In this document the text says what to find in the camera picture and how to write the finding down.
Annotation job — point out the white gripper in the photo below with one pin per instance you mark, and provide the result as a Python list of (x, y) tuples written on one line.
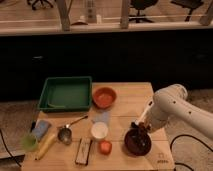
[(142, 116)]

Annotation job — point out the dark grapes bunch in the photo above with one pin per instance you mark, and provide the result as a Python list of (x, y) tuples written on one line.
[(142, 128)]

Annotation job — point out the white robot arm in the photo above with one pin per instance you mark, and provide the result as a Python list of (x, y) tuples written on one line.
[(171, 100)]

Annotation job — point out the dark purple bowl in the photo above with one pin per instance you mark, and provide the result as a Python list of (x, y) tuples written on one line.
[(137, 142)]

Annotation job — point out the orange bowl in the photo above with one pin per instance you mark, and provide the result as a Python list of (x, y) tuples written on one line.
[(104, 97)]

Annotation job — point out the red orange fruit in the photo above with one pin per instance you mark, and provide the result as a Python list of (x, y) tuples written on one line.
[(105, 147)]

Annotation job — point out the white cup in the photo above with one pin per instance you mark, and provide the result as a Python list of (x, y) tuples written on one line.
[(99, 130)]

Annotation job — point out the green plastic tray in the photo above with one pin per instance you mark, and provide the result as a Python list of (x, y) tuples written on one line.
[(66, 94)]

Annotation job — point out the metal ladle spoon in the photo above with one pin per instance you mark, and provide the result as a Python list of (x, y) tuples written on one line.
[(65, 133)]

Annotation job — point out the yellow banana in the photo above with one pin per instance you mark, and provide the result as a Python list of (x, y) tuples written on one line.
[(50, 140)]

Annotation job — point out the blue sponge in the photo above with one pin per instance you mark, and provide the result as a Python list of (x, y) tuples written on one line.
[(41, 129)]

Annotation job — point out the green plastic cup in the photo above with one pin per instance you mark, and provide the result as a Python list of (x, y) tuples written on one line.
[(29, 143)]

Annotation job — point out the office chair centre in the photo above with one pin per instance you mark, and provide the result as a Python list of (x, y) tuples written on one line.
[(141, 5)]

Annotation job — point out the office chair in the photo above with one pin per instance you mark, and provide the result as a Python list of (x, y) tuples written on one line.
[(141, 5), (43, 3), (190, 4)]

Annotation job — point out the office chair right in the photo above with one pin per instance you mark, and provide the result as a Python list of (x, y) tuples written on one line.
[(190, 4)]

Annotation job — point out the office chair left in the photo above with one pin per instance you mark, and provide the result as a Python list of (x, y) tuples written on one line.
[(43, 3)]

